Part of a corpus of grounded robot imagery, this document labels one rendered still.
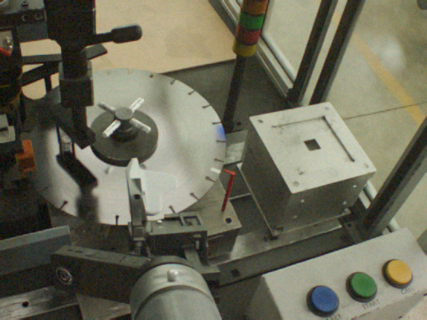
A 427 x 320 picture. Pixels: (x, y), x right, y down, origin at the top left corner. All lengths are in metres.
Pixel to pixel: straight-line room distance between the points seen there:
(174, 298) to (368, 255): 0.48
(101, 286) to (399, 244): 0.52
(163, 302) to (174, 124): 0.48
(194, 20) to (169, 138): 0.64
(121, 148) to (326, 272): 0.37
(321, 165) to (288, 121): 0.11
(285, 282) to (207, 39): 0.77
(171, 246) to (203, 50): 0.84
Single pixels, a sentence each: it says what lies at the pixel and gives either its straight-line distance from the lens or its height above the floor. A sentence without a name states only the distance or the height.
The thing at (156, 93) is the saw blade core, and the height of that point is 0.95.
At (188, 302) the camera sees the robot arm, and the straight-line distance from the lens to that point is 0.42.
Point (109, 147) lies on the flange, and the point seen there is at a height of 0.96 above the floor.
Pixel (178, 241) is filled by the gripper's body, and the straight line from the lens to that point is 0.54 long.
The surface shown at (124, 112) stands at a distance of 0.79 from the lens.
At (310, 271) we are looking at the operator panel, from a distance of 0.80.
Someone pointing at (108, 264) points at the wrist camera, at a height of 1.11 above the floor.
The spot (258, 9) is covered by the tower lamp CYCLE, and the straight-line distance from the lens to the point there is 0.91.
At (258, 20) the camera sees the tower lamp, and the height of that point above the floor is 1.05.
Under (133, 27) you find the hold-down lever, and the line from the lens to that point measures 0.59.
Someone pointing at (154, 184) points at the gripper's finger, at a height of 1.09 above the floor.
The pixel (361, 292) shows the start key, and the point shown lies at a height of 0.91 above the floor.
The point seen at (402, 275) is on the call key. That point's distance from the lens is 0.84.
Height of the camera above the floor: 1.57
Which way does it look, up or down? 50 degrees down
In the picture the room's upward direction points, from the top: 12 degrees clockwise
